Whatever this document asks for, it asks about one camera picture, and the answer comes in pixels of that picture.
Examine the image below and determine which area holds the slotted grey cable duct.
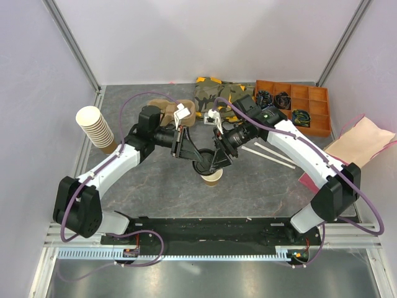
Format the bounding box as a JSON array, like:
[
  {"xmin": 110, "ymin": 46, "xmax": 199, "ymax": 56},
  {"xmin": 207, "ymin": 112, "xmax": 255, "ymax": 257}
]
[{"xmin": 57, "ymin": 247, "xmax": 292, "ymax": 261}]

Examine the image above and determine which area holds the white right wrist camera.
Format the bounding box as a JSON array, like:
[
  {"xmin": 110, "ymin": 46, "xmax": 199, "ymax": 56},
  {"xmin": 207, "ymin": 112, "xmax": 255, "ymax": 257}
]
[{"xmin": 203, "ymin": 109, "xmax": 223, "ymax": 134}]

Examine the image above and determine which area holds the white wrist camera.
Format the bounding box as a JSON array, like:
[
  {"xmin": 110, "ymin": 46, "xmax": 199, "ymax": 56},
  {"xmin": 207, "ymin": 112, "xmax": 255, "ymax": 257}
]
[
  {"xmin": 174, "ymin": 103, "xmax": 190, "ymax": 129},
  {"xmin": 203, "ymin": 109, "xmax": 223, "ymax": 134}
]

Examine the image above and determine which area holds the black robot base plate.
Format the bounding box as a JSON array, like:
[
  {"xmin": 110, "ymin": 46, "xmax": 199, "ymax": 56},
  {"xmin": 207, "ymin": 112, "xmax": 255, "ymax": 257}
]
[{"xmin": 100, "ymin": 217, "xmax": 321, "ymax": 255}]

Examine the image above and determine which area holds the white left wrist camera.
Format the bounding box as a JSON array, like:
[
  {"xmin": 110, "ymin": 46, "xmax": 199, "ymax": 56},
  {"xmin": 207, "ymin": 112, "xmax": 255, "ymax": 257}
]
[{"xmin": 174, "ymin": 103, "xmax": 190, "ymax": 129}]

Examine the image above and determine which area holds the black plastic cup lid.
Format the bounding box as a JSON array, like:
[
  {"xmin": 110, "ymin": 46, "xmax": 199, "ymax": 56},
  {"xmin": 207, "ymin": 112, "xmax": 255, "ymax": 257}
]
[{"xmin": 192, "ymin": 148, "xmax": 212, "ymax": 176}]

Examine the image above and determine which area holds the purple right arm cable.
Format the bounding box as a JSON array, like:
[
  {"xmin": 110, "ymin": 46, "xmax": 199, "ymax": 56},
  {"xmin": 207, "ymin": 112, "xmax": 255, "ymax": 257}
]
[{"xmin": 213, "ymin": 97, "xmax": 385, "ymax": 269}]

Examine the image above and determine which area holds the brown paper coffee cup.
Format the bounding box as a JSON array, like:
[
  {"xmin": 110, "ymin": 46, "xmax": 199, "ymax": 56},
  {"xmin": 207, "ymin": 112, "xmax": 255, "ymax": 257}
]
[{"xmin": 201, "ymin": 169, "xmax": 223, "ymax": 186}]

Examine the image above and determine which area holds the stack of paper cups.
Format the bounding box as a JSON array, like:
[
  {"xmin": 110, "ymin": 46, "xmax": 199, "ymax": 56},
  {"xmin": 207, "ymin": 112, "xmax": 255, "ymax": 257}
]
[{"xmin": 75, "ymin": 106, "xmax": 117, "ymax": 154}]

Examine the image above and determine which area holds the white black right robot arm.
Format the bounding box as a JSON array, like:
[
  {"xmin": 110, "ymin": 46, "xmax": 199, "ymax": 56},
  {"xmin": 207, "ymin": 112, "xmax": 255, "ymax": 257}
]
[{"xmin": 204, "ymin": 96, "xmax": 361, "ymax": 245}]

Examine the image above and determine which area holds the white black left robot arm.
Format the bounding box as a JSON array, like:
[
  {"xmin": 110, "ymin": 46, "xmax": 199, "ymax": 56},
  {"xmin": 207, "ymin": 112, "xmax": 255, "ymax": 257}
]
[{"xmin": 53, "ymin": 104, "xmax": 203, "ymax": 244}]

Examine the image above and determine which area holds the beige pink paper bag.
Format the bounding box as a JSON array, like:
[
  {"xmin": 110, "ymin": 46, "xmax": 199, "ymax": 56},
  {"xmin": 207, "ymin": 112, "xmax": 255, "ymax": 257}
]
[{"xmin": 298, "ymin": 113, "xmax": 397, "ymax": 192}]

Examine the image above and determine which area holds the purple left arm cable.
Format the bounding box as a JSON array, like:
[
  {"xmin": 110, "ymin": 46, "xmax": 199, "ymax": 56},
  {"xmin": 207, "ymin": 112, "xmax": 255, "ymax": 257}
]
[{"xmin": 55, "ymin": 92, "xmax": 189, "ymax": 283}]

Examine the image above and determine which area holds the dark blue rolled tie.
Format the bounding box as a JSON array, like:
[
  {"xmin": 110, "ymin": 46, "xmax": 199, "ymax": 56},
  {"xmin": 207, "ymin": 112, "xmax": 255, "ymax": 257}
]
[{"xmin": 256, "ymin": 90, "xmax": 273, "ymax": 109}]

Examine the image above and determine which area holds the brown pulp cup carrier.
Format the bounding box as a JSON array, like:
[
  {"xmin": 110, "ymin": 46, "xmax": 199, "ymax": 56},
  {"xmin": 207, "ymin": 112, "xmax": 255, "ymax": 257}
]
[{"xmin": 147, "ymin": 99, "xmax": 196, "ymax": 127}]

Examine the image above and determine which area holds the orange wooden divided tray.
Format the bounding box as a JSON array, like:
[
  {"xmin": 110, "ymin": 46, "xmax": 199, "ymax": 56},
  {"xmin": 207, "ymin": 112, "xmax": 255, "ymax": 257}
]
[{"xmin": 255, "ymin": 80, "xmax": 331, "ymax": 137}]

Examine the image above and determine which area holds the yellow blue rolled tie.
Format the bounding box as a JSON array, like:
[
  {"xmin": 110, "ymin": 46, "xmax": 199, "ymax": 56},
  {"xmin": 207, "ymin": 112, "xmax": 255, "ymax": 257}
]
[{"xmin": 292, "ymin": 109, "xmax": 311, "ymax": 127}]

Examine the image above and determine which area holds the dark patterned rolled tie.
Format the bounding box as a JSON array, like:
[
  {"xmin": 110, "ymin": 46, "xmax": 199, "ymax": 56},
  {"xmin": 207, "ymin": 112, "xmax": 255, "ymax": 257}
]
[{"xmin": 274, "ymin": 91, "xmax": 292, "ymax": 110}]

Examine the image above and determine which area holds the white wrapped straw left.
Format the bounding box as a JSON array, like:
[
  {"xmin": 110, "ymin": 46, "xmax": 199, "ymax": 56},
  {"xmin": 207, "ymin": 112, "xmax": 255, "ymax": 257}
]
[{"xmin": 241, "ymin": 146, "xmax": 296, "ymax": 169}]

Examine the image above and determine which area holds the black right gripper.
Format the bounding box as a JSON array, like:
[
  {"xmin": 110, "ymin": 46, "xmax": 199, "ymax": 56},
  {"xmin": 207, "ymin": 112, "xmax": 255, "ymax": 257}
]
[{"xmin": 210, "ymin": 120, "xmax": 253, "ymax": 173}]

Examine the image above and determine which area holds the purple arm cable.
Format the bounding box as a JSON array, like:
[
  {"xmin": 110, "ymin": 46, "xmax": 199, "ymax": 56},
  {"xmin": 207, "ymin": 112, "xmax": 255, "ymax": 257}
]
[
  {"xmin": 213, "ymin": 97, "xmax": 385, "ymax": 269},
  {"xmin": 55, "ymin": 92, "xmax": 189, "ymax": 283}
]

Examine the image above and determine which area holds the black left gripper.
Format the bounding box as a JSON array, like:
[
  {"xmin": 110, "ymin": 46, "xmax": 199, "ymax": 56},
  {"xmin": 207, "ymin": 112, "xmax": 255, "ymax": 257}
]
[{"xmin": 151, "ymin": 125, "xmax": 203, "ymax": 163}]

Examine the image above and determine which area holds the camouflage folded cloth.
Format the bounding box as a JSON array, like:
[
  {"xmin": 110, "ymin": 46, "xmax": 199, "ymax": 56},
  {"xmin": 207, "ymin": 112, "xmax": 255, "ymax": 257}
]
[{"xmin": 194, "ymin": 77, "xmax": 255, "ymax": 120}]

